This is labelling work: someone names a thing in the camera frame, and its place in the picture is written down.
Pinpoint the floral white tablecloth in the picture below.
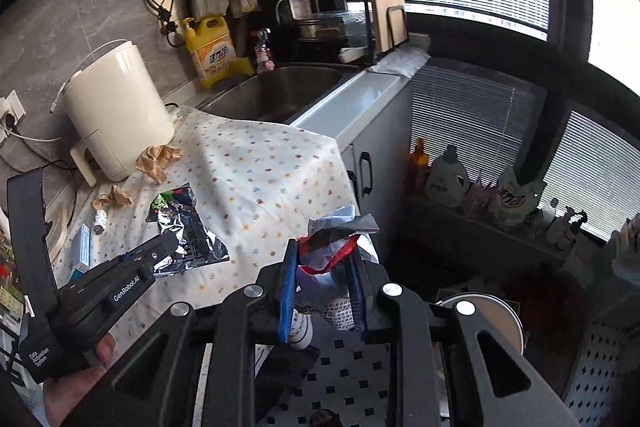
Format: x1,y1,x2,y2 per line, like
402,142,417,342
50,104,381,358

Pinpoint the white panel with black knob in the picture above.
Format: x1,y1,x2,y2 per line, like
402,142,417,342
42,177,78,258

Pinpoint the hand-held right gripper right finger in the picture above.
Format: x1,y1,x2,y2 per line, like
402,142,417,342
349,246,583,427

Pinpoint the small pink bottle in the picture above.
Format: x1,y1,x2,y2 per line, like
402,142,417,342
254,28,276,75

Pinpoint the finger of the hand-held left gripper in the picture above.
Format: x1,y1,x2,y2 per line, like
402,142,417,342
107,233,185,270
6,169,58,315

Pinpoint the window blind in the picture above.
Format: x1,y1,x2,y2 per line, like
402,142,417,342
542,107,640,243
412,67,551,188

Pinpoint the red white wrapper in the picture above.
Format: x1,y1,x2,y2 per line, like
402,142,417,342
295,204,381,303

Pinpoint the small blue white box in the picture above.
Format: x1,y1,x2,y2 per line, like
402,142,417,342
67,224,93,280

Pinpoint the orange bottle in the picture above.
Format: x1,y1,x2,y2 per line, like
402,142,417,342
407,138,431,195

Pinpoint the yellow detergent bottle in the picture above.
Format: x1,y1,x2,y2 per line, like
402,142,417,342
181,16,255,90

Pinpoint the glass bowl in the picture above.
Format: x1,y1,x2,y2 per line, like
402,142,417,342
295,9,368,42

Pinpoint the white power cable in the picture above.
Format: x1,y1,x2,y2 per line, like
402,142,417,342
0,127,66,145

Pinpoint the steel faucet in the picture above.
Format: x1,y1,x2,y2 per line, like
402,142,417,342
275,0,318,22

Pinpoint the large crumpled brown paper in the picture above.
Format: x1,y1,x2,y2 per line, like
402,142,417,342
136,144,183,184

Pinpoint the white round bin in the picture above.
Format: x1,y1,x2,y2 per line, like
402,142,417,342
435,292,526,358

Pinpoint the white green refill pouch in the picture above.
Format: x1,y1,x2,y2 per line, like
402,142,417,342
492,167,548,228

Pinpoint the steel sink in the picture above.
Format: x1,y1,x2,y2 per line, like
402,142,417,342
200,63,361,124

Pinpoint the white laundry detergent bottle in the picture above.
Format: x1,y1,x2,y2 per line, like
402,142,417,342
425,144,471,208

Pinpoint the small crumpled brown paper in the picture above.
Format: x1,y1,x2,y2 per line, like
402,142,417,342
91,184,133,210

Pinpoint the silver foil bag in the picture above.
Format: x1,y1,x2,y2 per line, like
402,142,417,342
145,184,231,280

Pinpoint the wall outlet with white plug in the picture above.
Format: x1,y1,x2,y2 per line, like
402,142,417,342
0,89,26,132

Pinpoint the grey base cabinet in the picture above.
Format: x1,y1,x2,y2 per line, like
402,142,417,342
340,77,416,258

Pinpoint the black power cable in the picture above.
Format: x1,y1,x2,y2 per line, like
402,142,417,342
0,142,78,188

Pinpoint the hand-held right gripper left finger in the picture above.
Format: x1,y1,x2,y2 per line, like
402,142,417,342
95,239,301,427

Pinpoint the small pump bottle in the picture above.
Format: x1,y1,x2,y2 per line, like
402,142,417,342
545,198,571,248

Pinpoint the white glove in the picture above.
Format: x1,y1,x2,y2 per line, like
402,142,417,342
610,214,640,283

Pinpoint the white small dish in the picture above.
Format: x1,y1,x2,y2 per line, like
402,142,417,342
337,47,376,64

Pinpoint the person's left hand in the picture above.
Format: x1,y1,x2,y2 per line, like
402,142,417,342
42,332,121,427

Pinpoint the cream countertop appliance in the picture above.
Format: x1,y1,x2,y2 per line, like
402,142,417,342
50,39,177,188

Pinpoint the white folded cloth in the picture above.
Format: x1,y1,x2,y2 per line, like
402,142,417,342
367,46,431,78

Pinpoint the pink refill pouch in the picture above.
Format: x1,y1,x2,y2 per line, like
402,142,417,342
462,177,496,215

